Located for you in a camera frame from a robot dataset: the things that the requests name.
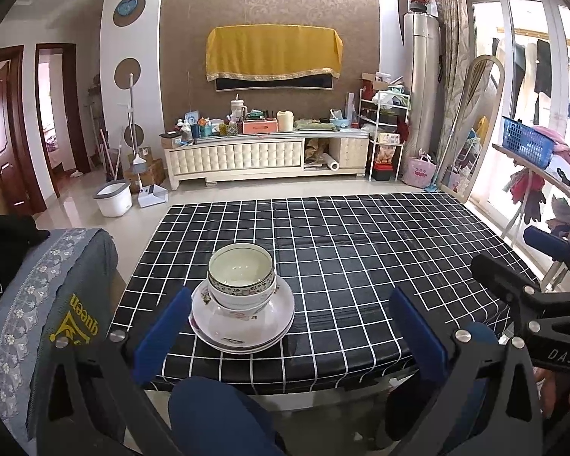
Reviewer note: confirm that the grey crown print chair cover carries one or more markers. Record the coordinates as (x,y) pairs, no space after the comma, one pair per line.
(28,285)

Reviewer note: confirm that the cream jar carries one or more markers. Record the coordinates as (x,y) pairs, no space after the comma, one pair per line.
(285,120)

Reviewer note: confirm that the wooden board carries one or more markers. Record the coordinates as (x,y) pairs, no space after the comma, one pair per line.
(517,159)

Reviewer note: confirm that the white pink speckled plate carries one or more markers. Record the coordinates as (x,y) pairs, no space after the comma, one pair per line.
(247,347)

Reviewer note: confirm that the small blue table clock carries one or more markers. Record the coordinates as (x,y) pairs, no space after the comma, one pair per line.
(191,116)

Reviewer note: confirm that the cardboard boxes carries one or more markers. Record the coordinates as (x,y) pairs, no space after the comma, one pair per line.
(154,171)

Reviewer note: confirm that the patterned curtain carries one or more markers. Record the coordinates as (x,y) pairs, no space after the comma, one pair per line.
(451,57)

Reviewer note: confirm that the blue round wall clock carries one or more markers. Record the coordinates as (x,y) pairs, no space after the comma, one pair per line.
(126,8)

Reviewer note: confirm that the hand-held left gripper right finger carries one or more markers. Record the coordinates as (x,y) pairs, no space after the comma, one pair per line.
(415,337)

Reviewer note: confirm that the round brown wall disc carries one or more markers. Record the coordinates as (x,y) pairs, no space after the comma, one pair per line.
(127,72)
(137,130)

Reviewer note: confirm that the person's left leg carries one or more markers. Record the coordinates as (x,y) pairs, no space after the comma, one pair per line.
(218,413)

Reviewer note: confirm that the pink folded cloth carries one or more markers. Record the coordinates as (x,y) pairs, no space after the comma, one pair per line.
(558,140)

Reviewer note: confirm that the dark patterned bowl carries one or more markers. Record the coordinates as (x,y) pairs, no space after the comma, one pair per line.
(240,266)

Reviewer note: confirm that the person's right hand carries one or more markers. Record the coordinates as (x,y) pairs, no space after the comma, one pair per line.
(558,394)

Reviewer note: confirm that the oval standing mirror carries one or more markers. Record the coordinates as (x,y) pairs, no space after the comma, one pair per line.
(475,123)

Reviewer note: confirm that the green cloth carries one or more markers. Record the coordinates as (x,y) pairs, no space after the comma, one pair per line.
(316,126)

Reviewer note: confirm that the white dustpan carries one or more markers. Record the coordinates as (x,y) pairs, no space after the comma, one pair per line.
(152,194)

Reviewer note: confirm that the cream white bowl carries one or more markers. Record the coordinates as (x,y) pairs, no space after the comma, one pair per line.
(261,297)

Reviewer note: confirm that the pink box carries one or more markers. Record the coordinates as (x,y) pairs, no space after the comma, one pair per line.
(260,126)

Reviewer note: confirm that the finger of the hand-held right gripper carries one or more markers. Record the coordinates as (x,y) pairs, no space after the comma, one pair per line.
(494,273)
(548,244)

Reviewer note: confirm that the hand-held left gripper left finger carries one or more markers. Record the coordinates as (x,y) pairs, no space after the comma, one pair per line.
(164,337)

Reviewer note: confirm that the dark wooden door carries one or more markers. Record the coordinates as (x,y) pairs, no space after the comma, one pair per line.
(0,142)

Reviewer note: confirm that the light blue basin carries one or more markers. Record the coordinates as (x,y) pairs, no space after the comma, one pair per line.
(342,121)

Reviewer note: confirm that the black white checked tablecloth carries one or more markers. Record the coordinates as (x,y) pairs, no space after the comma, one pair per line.
(361,247)

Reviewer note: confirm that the white cartoon print plate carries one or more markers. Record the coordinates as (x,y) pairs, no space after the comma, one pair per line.
(204,323)

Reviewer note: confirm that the cylindrical standing air conditioner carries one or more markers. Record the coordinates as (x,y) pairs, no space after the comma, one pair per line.
(422,80)

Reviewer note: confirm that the pink bag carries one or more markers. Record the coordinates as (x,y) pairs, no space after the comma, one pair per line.
(419,171)

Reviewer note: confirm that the cream tufted tv cabinet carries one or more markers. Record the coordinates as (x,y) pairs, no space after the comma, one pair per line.
(232,156)

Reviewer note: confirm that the white paper roll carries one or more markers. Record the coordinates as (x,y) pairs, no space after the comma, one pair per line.
(330,162)

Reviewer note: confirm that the white mop bucket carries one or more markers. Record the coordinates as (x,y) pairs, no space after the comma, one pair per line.
(113,199)

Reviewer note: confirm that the blue plastic basket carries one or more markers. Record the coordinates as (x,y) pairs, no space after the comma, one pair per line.
(527,140)

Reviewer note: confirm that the yellow television cover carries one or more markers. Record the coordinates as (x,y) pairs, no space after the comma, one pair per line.
(275,52)

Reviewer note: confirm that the open cardboard box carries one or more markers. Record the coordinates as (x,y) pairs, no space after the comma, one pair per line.
(373,78)

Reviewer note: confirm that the black hanging garment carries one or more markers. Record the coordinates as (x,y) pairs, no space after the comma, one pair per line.
(543,69)

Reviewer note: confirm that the red hanging garment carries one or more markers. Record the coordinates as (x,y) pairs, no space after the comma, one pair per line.
(522,190)

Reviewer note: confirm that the dark wooden door frame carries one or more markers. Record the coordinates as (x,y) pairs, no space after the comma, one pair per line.
(73,118)

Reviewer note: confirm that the white bowl with red mark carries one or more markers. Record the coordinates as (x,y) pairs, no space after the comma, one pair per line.
(240,308)

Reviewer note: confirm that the glass balcony door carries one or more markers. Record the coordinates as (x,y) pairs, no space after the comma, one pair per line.
(505,57)

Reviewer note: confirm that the white tumbler with straw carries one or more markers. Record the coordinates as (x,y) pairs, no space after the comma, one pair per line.
(239,109)

